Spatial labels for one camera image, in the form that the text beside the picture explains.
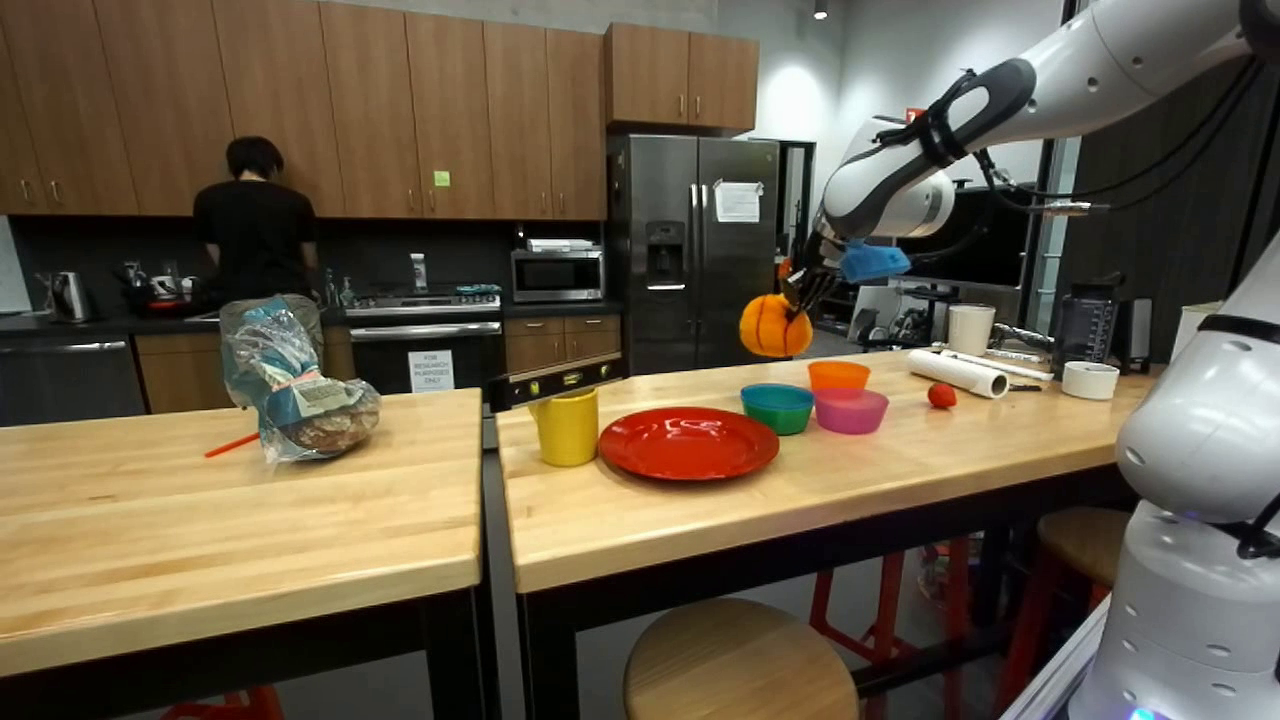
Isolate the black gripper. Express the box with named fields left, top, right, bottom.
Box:
left=771, top=241, right=860, bottom=327

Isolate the orange pumpkin plush toy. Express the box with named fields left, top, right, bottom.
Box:
left=735, top=294, right=819, bottom=366

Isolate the brown base cabinet with drawers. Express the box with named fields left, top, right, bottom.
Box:
left=502, top=311, right=629, bottom=384

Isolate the brown cabinet above refrigerator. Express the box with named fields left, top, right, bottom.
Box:
left=604, top=19, right=763, bottom=135

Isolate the black kitchen stove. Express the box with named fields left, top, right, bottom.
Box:
left=340, top=294, right=507, bottom=402

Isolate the brown base cabinet plain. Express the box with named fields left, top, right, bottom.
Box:
left=133, top=327, right=233, bottom=417

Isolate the orange plastic bowl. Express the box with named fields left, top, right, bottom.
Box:
left=806, top=358, right=877, bottom=402

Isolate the stainless steel refrigerator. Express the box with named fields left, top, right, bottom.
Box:
left=610, top=127, right=785, bottom=369

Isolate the white paper sheet on refrigerator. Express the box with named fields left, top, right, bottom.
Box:
left=707, top=181, right=767, bottom=228

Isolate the teal plastic bowl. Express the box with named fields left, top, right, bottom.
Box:
left=735, top=380, right=819, bottom=439

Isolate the pink plastic bowl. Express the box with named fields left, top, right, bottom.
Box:
left=811, top=389, right=891, bottom=439

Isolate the white paper cup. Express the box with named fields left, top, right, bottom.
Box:
left=943, top=301, right=1000, bottom=360

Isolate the white paper towel roll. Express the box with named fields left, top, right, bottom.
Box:
left=905, top=345, right=1018, bottom=404

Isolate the red plastic plate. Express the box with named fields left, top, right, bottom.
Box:
left=593, top=404, right=785, bottom=490

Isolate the butcher block table with dishes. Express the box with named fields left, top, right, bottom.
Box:
left=492, top=349, right=1162, bottom=720

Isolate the silver microwave oven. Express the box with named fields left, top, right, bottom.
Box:
left=507, top=243, right=610, bottom=308

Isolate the yellow plastic cup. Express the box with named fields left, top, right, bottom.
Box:
left=530, top=384, right=604, bottom=473

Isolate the dark clear measuring pitcher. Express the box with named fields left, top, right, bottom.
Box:
left=1057, top=294, right=1123, bottom=369

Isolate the round wooden stool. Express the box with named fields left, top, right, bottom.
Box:
left=619, top=595, right=863, bottom=720
left=997, top=506, right=1140, bottom=711

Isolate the white paper on oven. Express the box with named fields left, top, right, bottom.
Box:
left=403, top=349, right=461, bottom=398

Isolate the plastic bag of bread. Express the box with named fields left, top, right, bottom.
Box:
left=220, top=294, right=386, bottom=468

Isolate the person in black shirt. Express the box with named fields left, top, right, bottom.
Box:
left=188, top=132, right=332, bottom=393

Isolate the orange stick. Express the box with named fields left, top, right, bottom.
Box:
left=199, top=428, right=264, bottom=464

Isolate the butcher block table with bread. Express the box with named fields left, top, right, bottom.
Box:
left=0, top=384, right=487, bottom=720

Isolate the dark red cooking pot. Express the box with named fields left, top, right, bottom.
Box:
left=121, top=262, right=199, bottom=323

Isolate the silver electric kettle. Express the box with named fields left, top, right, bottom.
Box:
left=50, top=268, right=96, bottom=327

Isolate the dark dishwasher front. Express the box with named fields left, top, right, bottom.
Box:
left=0, top=332, right=149, bottom=428

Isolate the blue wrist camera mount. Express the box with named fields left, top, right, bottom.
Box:
left=835, top=241, right=918, bottom=290

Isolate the long brown wall cabinet row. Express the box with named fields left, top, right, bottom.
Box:
left=0, top=0, right=613, bottom=226

